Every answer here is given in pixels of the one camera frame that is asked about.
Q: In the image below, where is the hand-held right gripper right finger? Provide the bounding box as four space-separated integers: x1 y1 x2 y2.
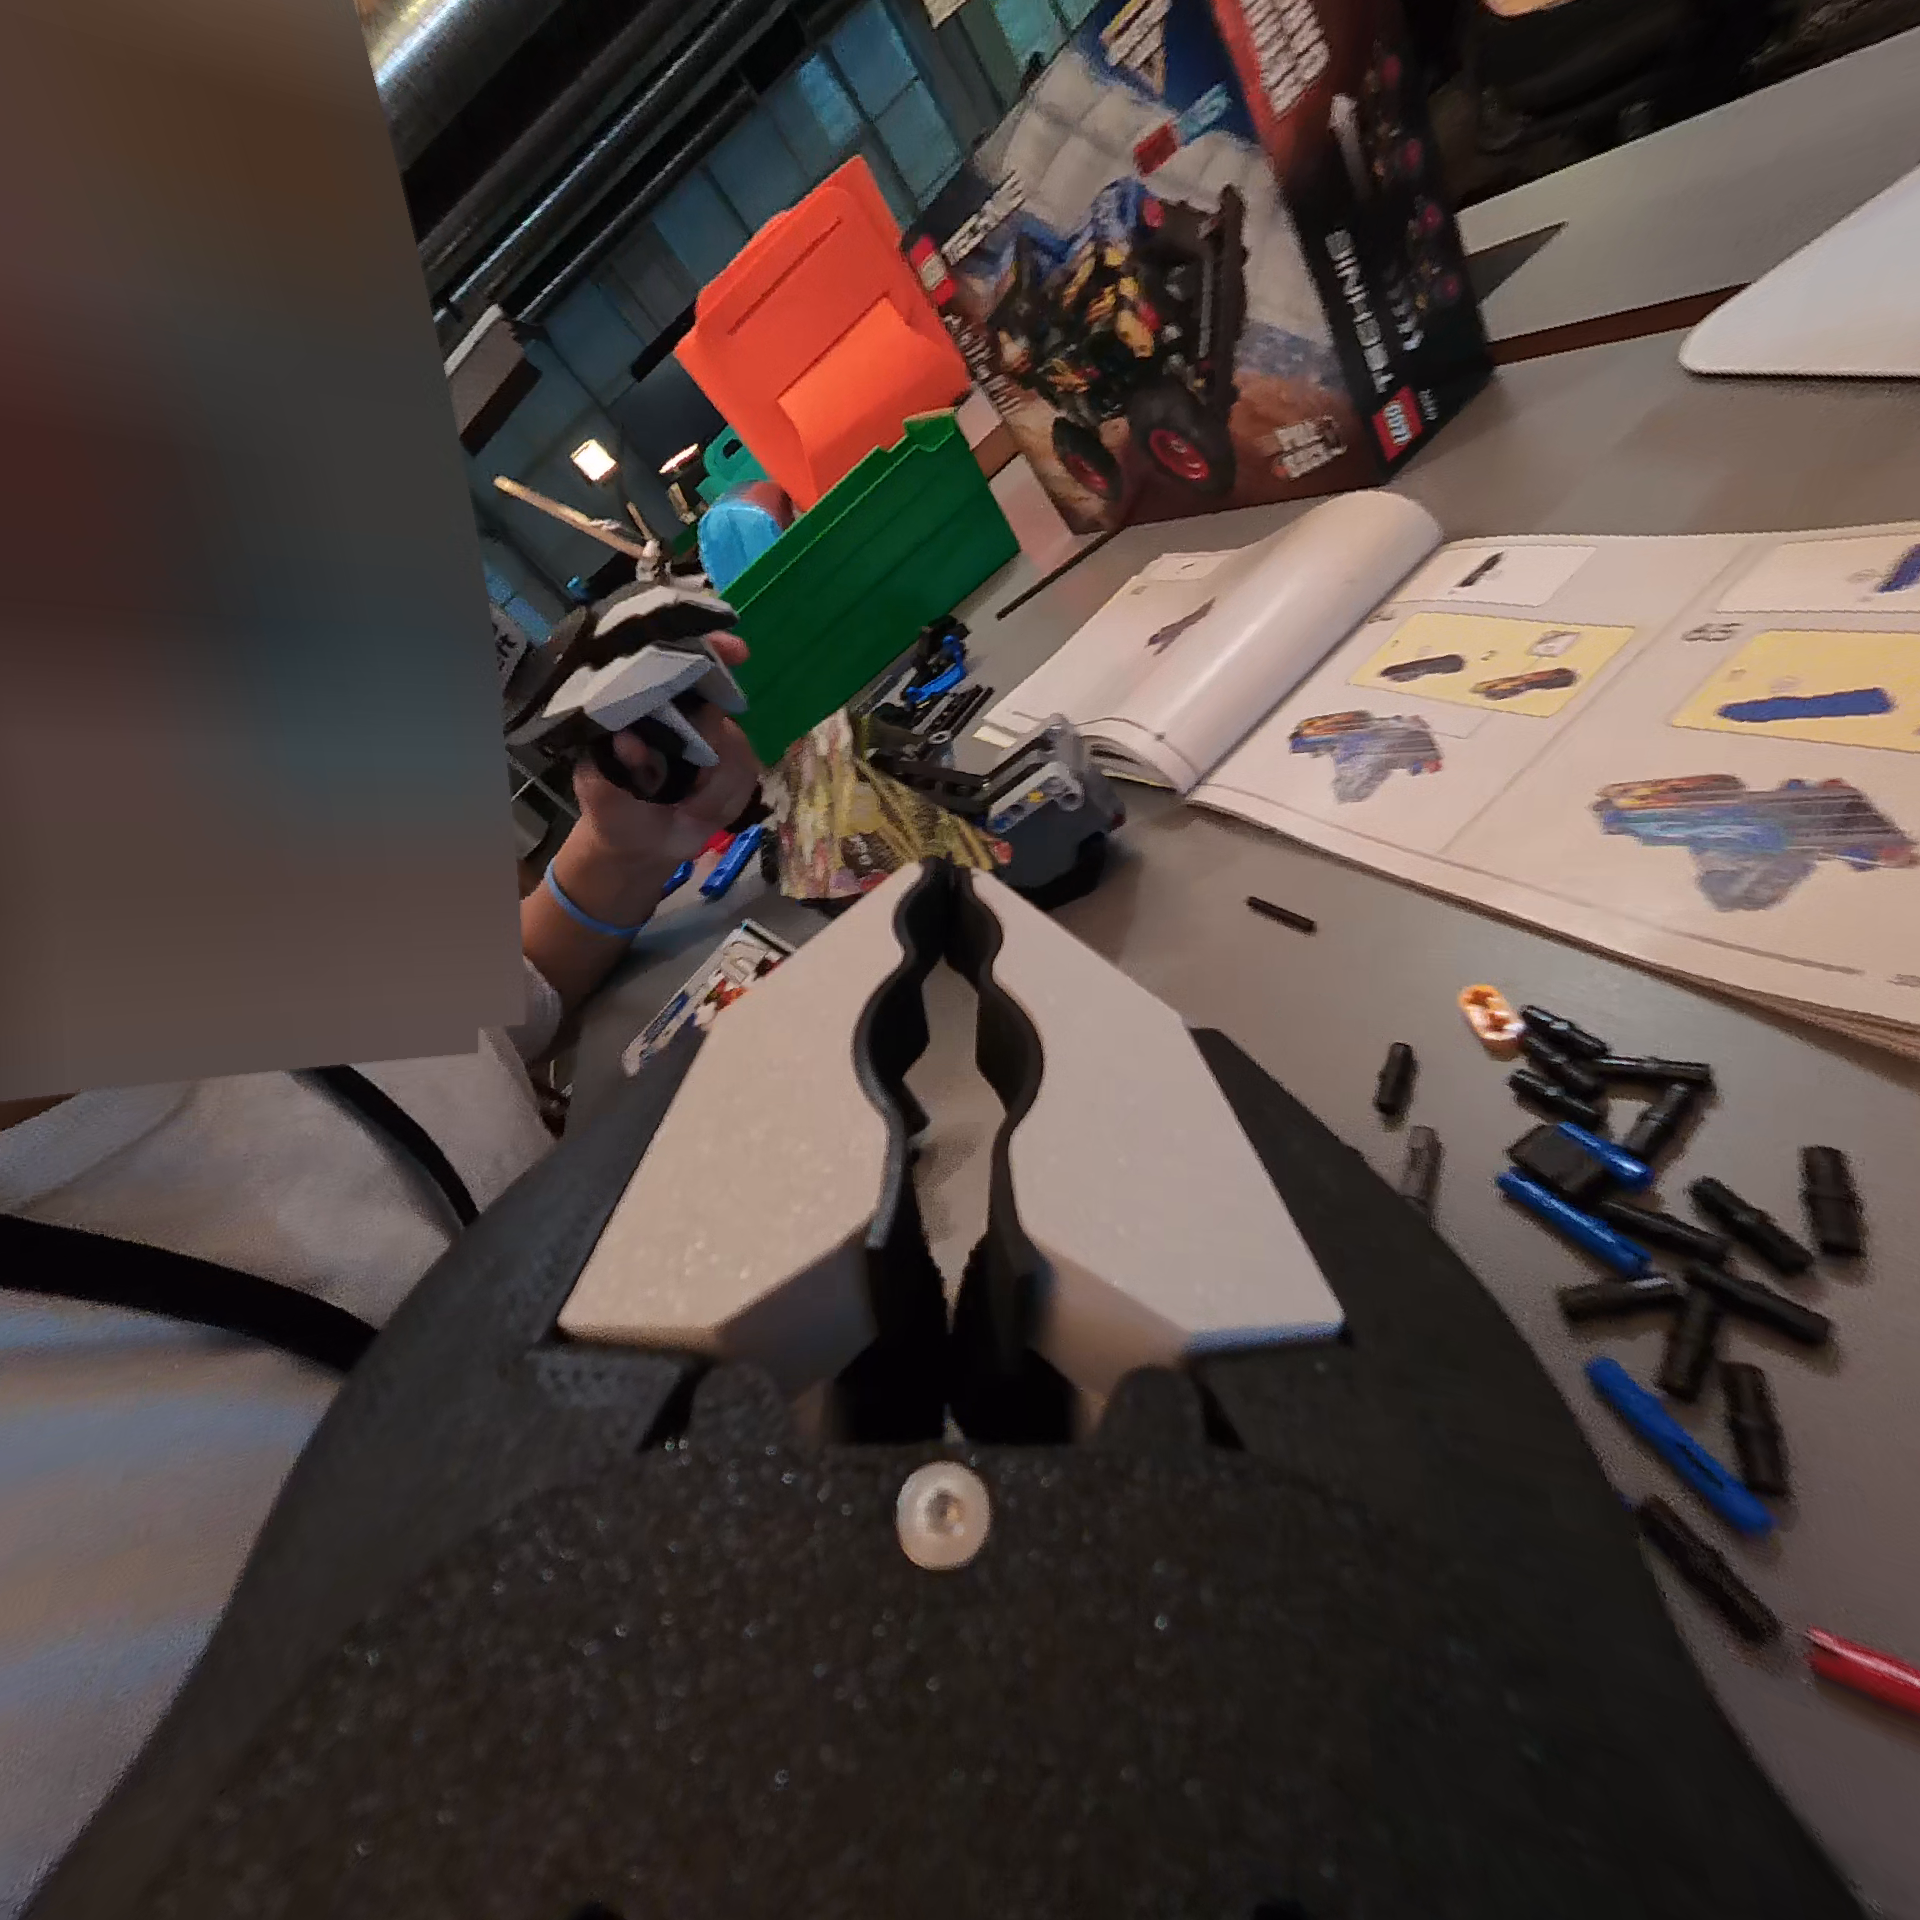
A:
948 878 1347 1450

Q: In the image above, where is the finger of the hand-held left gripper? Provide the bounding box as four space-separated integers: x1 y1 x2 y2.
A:
589 590 742 664
539 648 750 732

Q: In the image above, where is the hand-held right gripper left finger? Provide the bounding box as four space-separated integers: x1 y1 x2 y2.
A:
556 856 963 1450

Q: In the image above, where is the lego sticker sheet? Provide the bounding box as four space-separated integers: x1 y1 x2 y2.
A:
621 920 798 1075

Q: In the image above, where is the person's left forearm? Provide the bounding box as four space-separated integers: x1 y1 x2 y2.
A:
517 847 670 999

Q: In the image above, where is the grey lego assembly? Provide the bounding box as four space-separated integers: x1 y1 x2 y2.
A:
870 710 1127 909

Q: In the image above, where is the lego instruction booklet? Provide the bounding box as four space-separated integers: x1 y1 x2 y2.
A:
976 486 1920 1058

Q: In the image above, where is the pile of black lego pins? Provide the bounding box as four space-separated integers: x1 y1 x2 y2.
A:
1371 1005 1869 1643

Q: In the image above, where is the lego set box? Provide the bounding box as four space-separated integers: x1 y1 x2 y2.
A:
908 0 1494 535

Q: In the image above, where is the red lego piece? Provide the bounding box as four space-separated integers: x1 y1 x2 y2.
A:
1798 1627 1920 1718

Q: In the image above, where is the person's left hand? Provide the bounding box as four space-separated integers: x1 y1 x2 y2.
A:
574 630 769 888

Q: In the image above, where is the crinkled plastic bag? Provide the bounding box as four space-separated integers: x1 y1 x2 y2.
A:
696 480 789 594

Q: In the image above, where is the instruction board on stand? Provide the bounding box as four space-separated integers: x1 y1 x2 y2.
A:
495 470 705 588

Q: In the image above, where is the green plastic bin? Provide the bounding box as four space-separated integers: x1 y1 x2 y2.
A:
704 411 1022 767

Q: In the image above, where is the blue wristband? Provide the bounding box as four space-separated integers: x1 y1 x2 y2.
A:
544 856 647 942

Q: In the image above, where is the orange plastic bin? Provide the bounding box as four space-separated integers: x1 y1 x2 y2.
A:
675 157 976 512

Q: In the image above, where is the black chest harness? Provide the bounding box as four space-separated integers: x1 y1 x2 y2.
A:
0 1062 485 1373

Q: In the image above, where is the white stand base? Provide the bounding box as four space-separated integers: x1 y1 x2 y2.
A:
1679 188 1920 378

